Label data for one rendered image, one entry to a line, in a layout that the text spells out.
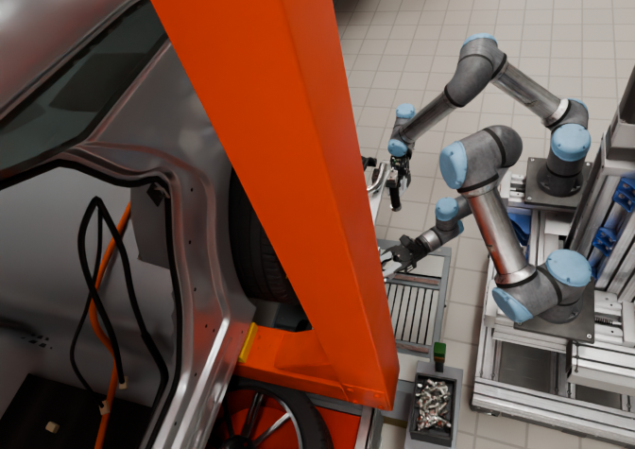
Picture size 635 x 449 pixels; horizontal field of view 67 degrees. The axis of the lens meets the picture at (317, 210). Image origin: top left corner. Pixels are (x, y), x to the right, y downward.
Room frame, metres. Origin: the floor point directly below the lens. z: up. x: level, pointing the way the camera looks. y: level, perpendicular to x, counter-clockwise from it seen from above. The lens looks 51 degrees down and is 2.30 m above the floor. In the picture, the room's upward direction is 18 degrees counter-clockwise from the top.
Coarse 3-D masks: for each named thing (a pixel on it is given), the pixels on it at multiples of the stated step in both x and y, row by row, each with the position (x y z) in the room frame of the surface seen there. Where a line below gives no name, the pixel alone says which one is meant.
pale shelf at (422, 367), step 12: (420, 372) 0.60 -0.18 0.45; (432, 372) 0.59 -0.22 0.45; (444, 372) 0.58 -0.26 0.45; (456, 372) 0.56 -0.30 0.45; (456, 384) 0.52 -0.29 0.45; (456, 396) 0.48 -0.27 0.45; (456, 408) 0.44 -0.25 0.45; (408, 420) 0.46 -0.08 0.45; (456, 420) 0.41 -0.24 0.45; (408, 432) 0.42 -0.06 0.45; (456, 432) 0.37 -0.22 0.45; (408, 444) 0.38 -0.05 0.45; (420, 444) 0.37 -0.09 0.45; (432, 444) 0.36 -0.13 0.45
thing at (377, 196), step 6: (384, 180) 1.11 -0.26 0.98; (384, 186) 1.10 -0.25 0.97; (378, 192) 1.07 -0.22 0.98; (372, 198) 1.05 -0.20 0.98; (378, 198) 1.04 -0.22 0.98; (372, 204) 1.02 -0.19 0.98; (378, 204) 1.02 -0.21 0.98; (372, 210) 1.00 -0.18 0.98; (378, 210) 1.00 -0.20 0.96; (372, 216) 0.97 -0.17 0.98
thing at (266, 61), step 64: (192, 0) 0.53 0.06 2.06; (256, 0) 0.50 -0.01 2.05; (320, 0) 0.58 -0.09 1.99; (192, 64) 0.55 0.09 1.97; (256, 64) 0.51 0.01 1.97; (320, 64) 0.54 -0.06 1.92; (256, 128) 0.53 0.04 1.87; (320, 128) 0.50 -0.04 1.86; (256, 192) 0.55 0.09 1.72; (320, 192) 0.49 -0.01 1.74; (320, 256) 0.51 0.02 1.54; (320, 320) 0.54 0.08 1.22; (384, 320) 0.57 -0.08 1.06; (384, 384) 0.48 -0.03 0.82
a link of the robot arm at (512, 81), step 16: (464, 48) 1.29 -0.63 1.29; (480, 48) 1.24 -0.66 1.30; (496, 48) 1.25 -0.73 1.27; (496, 64) 1.21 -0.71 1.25; (496, 80) 1.20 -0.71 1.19; (512, 80) 1.18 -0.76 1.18; (528, 80) 1.18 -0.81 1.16; (512, 96) 1.18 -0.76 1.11; (528, 96) 1.15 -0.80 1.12; (544, 96) 1.13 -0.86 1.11; (544, 112) 1.11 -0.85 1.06; (560, 112) 1.09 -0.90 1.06; (576, 112) 1.08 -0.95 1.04
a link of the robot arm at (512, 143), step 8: (488, 128) 0.87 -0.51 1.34; (496, 128) 0.86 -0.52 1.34; (504, 128) 0.85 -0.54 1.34; (504, 136) 0.83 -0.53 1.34; (512, 136) 0.83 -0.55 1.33; (520, 136) 0.85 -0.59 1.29; (504, 144) 0.81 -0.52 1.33; (512, 144) 0.81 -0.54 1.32; (520, 144) 0.82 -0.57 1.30; (512, 152) 0.80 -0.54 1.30; (520, 152) 0.81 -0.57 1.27; (512, 160) 0.80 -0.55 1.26; (504, 168) 0.84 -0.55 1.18; (504, 176) 0.87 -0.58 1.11; (496, 184) 0.87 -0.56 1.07
